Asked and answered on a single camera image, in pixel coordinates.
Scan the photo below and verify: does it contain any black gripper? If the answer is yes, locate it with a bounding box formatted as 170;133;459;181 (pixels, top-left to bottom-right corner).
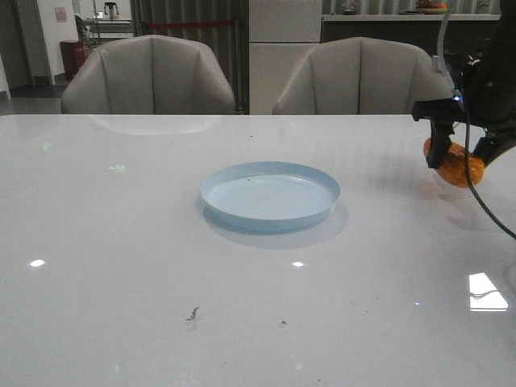
412;40;515;169

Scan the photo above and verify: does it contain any light blue round plate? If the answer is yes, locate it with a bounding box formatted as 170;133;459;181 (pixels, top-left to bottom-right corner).
201;161;341;234

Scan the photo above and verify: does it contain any dark counter with white top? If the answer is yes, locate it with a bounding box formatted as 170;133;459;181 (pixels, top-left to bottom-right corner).
321;14;500;55

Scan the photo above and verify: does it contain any right beige upholstered chair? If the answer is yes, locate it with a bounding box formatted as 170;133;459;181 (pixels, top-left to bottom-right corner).
273;37;452;115

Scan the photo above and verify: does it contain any beige upholstered chair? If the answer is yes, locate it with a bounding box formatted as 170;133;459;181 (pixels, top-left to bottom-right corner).
60;35;235;114
273;37;452;115

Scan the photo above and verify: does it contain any fruit bowl on counter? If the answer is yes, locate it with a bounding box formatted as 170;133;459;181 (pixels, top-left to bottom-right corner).
416;0;448;15

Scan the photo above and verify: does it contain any white cabinet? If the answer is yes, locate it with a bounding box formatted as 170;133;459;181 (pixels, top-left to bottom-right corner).
249;0;323;114

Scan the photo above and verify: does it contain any red barrier belt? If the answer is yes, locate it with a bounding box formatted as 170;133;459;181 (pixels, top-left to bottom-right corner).
146;19;239;30

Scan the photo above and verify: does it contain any left beige upholstered chair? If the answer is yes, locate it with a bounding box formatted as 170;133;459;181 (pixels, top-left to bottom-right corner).
60;35;235;114

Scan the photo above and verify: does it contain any red trash bin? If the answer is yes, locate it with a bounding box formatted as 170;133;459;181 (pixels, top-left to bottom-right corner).
60;40;85;80

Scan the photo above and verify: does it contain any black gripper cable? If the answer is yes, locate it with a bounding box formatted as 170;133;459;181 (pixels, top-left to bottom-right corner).
464;108;516;239

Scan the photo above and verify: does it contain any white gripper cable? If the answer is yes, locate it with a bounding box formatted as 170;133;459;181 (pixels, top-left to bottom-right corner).
431;3;456;88

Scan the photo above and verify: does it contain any pink wall notice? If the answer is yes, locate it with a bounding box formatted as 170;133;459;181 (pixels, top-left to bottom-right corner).
54;6;68;23

